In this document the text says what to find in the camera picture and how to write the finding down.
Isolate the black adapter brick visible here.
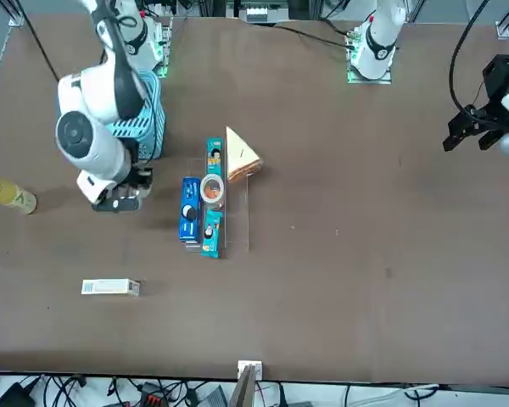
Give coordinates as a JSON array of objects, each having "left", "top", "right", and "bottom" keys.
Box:
[{"left": 0, "top": 381, "right": 37, "bottom": 407}]

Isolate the blue Oreo cookie box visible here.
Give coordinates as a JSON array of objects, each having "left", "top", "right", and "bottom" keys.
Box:
[{"left": 178, "top": 176, "right": 204, "bottom": 243}]

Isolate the thick black cable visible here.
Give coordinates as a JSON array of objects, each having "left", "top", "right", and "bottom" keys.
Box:
[{"left": 448, "top": 0, "right": 493, "bottom": 114}]

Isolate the red black connector block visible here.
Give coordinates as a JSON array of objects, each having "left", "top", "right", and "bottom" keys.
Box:
[{"left": 139, "top": 382, "right": 165, "bottom": 406}]

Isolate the white carton box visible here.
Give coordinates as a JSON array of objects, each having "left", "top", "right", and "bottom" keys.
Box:
[{"left": 81, "top": 278, "right": 141, "bottom": 298}]

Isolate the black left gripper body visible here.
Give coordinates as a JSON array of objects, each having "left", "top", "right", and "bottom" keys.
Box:
[{"left": 482, "top": 53, "right": 509, "bottom": 109}]

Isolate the silver post foot bracket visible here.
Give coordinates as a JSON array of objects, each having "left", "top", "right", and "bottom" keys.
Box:
[{"left": 237, "top": 360, "right": 264, "bottom": 381}]

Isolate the glass cookie jar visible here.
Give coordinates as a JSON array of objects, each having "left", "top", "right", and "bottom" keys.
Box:
[{"left": 199, "top": 172, "right": 227, "bottom": 212}]

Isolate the clear acrylic display shelf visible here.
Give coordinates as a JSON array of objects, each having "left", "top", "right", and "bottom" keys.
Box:
[{"left": 182, "top": 156, "right": 252, "bottom": 259}]

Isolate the aluminium frame post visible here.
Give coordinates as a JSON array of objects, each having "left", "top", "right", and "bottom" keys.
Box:
[{"left": 228, "top": 363, "right": 258, "bottom": 407}]

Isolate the triangular packed sandwich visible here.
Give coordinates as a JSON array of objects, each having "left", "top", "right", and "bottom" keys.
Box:
[{"left": 225, "top": 125, "right": 264, "bottom": 184}]

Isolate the white power strip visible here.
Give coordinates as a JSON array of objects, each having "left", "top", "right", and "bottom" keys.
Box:
[{"left": 244, "top": 3, "right": 269, "bottom": 23}]

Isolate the orange juice bottle white cap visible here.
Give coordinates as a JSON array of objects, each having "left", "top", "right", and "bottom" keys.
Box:
[{"left": 0, "top": 175, "right": 38, "bottom": 215}]

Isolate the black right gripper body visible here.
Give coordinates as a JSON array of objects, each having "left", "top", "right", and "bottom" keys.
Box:
[{"left": 117, "top": 165, "right": 154, "bottom": 200}]

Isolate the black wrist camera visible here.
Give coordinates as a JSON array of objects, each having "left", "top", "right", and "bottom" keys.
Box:
[{"left": 91, "top": 192, "right": 142, "bottom": 214}]

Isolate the teal snack packet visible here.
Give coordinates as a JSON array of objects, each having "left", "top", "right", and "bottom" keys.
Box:
[
  {"left": 205, "top": 137, "right": 225, "bottom": 176},
  {"left": 200, "top": 209, "right": 225, "bottom": 259}
]

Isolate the light blue plastic basket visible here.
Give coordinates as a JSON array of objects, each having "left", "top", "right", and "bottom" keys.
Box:
[{"left": 105, "top": 70, "right": 167, "bottom": 161}]

